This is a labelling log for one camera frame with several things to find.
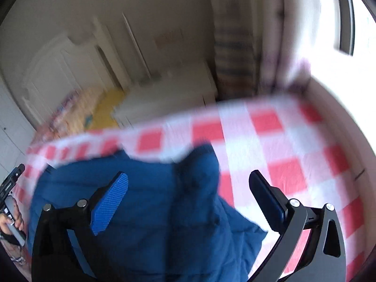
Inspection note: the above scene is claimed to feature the sailboat printed curtain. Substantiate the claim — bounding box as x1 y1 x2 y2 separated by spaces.
207 0 312 100

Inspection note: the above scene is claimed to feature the white wooden headboard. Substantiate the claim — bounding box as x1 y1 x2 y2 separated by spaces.
22 16 153 130

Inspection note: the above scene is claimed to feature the cream textured pillow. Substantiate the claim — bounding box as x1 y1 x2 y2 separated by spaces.
69 86 103 130

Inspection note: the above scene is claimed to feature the embroidered patterned pillow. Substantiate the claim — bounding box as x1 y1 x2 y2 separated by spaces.
50 90 86 131

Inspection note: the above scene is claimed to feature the white window sill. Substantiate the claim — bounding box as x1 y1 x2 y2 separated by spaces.
305 50 376 183

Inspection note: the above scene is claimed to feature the white nightstand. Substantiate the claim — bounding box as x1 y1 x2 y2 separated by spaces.
113 62 218 130

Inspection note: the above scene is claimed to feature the person's left forearm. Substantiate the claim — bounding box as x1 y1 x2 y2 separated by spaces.
0 235 31 282

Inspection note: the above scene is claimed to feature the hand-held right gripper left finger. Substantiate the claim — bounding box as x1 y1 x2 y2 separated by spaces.
31 171 130 282

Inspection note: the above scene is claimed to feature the beige wall socket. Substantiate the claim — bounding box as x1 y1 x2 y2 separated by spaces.
154 29 185 48

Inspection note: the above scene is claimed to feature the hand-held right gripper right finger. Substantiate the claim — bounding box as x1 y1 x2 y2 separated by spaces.
248 169 349 282

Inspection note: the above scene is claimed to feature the blue quilted jacket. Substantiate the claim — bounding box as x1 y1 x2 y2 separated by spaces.
28 142 268 282

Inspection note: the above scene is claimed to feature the pink white checked blanket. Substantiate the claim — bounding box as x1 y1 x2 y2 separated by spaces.
15 92 368 282

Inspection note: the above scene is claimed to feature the white lamp pole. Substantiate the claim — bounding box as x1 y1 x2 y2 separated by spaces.
122 13 153 78

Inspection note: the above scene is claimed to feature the grey framed window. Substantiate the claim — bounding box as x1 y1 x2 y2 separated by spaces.
335 0 376 57

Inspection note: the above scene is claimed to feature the person's left hand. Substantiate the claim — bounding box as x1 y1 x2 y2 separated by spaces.
0 201 24 237

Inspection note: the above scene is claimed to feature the white wardrobe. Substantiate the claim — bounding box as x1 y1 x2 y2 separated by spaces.
0 79 36 180

